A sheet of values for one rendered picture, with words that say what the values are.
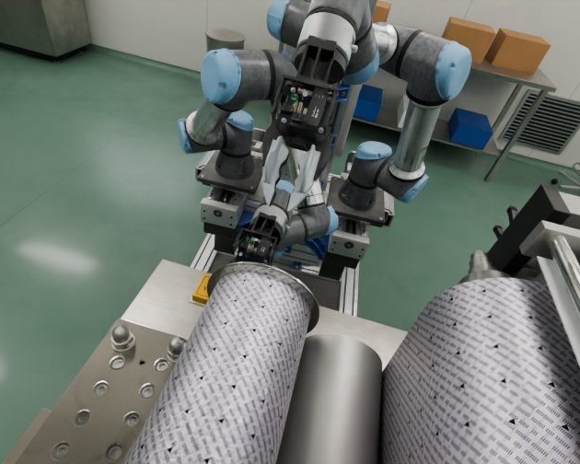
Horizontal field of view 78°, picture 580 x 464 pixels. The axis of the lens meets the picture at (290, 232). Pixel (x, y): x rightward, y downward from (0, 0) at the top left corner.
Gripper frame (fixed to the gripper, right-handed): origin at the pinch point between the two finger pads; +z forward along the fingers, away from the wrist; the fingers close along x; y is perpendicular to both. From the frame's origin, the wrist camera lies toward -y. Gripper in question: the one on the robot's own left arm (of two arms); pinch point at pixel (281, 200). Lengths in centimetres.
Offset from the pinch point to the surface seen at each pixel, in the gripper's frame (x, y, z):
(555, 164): 227, -317, -181
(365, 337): 24, -41, 18
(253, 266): -0.1, 7.0, 9.7
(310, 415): 10.6, 6.6, 23.4
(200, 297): -15.8, -36.2, 19.9
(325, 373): 11.3, 3.6, 19.3
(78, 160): -173, -198, -29
